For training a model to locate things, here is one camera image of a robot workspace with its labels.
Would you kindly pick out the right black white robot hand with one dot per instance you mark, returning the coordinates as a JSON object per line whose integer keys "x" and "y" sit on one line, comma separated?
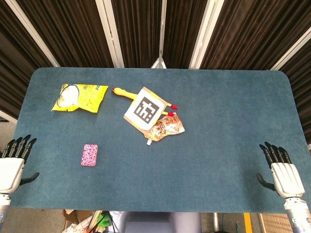
{"x": 286, "y": 179}

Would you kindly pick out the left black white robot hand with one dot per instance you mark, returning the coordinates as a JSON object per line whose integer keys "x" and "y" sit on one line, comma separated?
{"x": 9, "y": 173}

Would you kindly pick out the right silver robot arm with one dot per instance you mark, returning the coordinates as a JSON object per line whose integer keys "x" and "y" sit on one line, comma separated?
{"x": 297, "y": 213}

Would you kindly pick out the yellow floor tape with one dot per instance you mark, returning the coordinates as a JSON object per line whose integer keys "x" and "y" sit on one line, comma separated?
{"x": 247, "y": 223}

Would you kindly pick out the cardboard box clutter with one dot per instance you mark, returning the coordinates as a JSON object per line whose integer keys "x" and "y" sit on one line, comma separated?
{"x": 77, "y": 221}

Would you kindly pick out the blue felt table cover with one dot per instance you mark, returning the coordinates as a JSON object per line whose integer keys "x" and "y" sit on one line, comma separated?
{"x": 194, "y": 157}

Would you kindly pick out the yellow snack bag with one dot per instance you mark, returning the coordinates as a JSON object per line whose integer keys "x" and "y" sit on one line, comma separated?
{"x": 80, "y": 97}

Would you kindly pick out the green plastic object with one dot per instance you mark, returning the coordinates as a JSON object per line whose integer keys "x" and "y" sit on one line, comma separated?
{"x": 103, "y": 221}

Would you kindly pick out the brown spouted sauce pouch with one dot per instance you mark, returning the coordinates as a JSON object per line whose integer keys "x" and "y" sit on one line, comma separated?
{"x": 165, "y": 128}

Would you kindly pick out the grey robot torso base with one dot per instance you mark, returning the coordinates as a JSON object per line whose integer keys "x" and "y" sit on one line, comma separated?
{"x": 155, "y": 222}

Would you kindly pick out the yellow rubber chicken toy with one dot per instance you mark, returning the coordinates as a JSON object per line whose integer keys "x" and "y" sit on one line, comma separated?
{"x": 124, "y": 93}

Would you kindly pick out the cardboard with black marker tag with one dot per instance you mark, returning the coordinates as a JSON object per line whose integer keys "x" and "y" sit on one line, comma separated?
{"x": 145, "y": 109}

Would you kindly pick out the black pleated curtain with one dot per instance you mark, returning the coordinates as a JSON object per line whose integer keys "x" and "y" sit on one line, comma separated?
{"x": 73, "y": 31}

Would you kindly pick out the white frame pole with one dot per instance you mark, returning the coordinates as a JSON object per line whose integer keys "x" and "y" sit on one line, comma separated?
{"x": 206, "y": 31}
{"x": 160, "y": 36}
{"x": 31, "y": 31}
{"x": 110, "y": 31}
{"x": 291, "y": 51}

